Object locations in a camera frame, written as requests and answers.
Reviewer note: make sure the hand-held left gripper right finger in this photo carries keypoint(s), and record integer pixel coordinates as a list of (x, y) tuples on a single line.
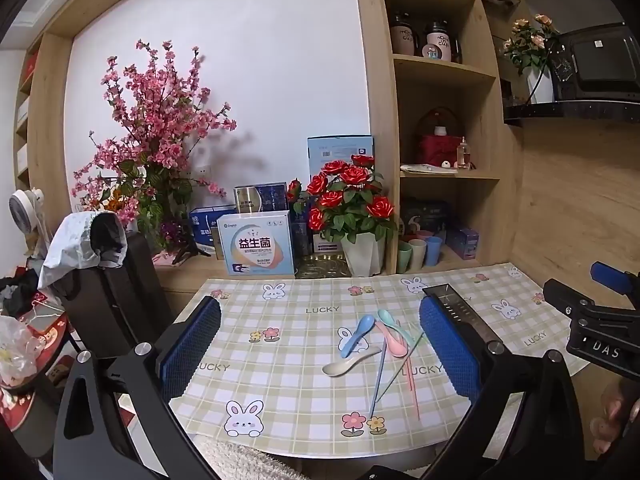
[(447, 347)]

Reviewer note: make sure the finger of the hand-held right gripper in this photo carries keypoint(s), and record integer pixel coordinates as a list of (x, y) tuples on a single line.
[(567, 297), (607, 276)]

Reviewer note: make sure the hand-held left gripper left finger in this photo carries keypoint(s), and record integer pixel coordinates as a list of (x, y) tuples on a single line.
[(192, 345)]

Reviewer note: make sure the metal utensil tray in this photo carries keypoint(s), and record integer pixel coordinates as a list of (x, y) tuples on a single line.
[(457, 305)]

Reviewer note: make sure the pink chopstick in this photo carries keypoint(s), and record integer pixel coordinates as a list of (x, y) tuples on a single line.
[(413, 390)]

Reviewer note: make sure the pink spoon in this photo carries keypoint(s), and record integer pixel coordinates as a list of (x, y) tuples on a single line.
[(392, 341)]

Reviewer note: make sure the teal spoon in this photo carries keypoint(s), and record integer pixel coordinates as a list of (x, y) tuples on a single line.
[(387, 317)]

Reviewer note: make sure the blue chopstick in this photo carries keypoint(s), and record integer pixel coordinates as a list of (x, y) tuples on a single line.
[(378, 375)]

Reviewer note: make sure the blue spoon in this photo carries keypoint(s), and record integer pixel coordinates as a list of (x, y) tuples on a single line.
[(357, 337)]

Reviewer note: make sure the beige spoon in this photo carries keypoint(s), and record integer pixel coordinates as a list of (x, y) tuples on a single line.
[(345, 364)]

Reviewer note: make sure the person's right hand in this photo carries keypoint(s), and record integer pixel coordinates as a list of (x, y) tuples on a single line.
[(607, 427)]

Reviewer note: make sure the black chair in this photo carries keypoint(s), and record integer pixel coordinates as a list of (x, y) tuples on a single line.
[(120, 290)]

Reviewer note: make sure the black mini tripod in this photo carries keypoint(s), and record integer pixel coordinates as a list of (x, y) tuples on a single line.
[(187, 250)]

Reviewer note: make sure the beige cup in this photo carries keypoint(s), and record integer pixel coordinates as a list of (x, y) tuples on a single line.
[(417, 255)]

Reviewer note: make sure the blue cup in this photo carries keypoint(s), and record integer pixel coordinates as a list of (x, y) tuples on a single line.
[(433, 251)]

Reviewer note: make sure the green cup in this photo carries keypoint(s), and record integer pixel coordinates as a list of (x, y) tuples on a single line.
[(404, 256)]

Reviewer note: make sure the purple box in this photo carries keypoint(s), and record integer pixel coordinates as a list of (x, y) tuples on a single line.
[(462, 242)]

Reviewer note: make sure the checkered bunny print tablecloth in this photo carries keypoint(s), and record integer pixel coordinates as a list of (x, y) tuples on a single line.
[(300, 360)]

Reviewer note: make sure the pink cup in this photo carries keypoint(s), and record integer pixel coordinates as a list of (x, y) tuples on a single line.
[(419, 234)]

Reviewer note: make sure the white and blue carton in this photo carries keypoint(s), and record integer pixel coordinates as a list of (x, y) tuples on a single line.
[(259, 245)]

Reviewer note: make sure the blue and white box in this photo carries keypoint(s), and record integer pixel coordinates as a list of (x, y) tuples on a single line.
[(207, 225)]

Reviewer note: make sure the white fluffy cloth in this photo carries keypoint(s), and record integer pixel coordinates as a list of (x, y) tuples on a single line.
[(240, 460)]

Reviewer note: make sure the dark blue bag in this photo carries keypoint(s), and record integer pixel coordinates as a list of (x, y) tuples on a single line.
[(425, 212)]

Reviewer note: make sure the grey jacket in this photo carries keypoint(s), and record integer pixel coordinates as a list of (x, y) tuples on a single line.
[(72, 245)]

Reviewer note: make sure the dark box with white label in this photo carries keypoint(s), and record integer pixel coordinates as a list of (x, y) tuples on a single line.
[(325, 246)]

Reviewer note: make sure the dark blue and gold box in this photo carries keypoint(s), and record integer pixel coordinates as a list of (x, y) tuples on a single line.
[(260, 199)]

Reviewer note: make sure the black countertop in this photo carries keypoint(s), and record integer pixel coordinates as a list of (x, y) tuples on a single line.
[(570, 111)]

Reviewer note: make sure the clear plastic bag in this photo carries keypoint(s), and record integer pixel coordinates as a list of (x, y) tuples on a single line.
[(17, 355)]

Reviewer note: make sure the small glass bottle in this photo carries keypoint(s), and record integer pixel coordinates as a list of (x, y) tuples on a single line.
[(463, 154)]

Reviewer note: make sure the white folded cloth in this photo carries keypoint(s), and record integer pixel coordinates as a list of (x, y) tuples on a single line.
[(427, 169)]

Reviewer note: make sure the red rose bouquet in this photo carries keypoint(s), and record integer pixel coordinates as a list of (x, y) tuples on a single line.
[(350, 195)]

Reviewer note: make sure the dark cloth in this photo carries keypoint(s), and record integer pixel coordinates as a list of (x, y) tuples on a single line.
[(17, 292)]

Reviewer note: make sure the red gift basket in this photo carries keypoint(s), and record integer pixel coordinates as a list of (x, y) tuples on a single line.
[(440, 147)]

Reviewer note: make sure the tall white vase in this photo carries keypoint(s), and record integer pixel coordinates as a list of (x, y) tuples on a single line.
[(541, 87)]

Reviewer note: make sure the black microwave oven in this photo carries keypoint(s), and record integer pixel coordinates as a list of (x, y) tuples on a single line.
[(595, 60)]

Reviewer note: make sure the white fan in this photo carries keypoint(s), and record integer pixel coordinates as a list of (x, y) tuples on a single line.
[(25, 207)]

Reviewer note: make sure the tall light blue box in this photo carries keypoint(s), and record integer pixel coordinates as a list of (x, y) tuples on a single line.
[(340, 152)]

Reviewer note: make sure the pink cherry blossom arrangement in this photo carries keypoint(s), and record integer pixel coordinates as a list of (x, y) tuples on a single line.
[(145, 110)]

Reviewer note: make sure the wooden shelf unit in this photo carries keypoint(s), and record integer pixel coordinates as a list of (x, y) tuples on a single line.
[(380, 110)]

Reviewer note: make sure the peach rose bouquet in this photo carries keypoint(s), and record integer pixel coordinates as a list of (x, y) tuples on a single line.
[(530, 40)]

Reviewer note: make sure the narrow wooden bookshelf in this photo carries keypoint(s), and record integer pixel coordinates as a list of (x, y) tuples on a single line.
[(45, 110)]

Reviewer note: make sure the small snow globe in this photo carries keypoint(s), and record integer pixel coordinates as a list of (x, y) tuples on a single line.
[(430, 52)]

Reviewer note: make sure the white wall socket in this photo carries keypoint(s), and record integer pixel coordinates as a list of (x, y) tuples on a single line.
[(202, 170)]

